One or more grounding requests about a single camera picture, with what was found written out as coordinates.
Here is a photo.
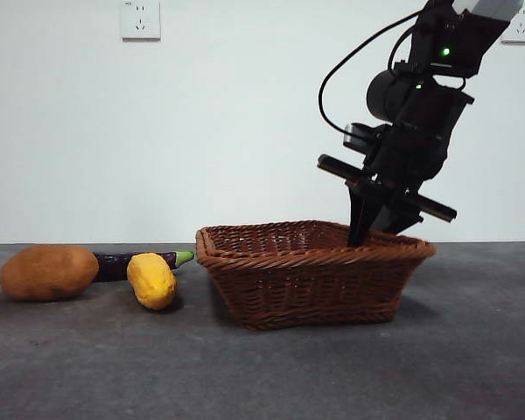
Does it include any brown wicker basket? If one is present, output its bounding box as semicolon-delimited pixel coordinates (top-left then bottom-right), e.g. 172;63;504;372
195;220;438;332

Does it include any yellow corn cob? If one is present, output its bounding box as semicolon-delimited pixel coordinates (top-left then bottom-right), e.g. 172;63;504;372
126;252;178;312

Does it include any purple eggplant green stem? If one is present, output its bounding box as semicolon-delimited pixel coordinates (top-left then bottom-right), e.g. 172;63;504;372
91;249;196;284

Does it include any brown potato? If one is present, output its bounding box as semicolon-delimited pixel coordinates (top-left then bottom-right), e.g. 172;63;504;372
0;245;101;303

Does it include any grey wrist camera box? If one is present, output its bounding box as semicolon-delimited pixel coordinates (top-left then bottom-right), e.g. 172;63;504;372
341;123;382;154

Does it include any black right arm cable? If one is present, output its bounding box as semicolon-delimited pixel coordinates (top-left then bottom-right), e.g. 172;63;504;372
318;9;421;135

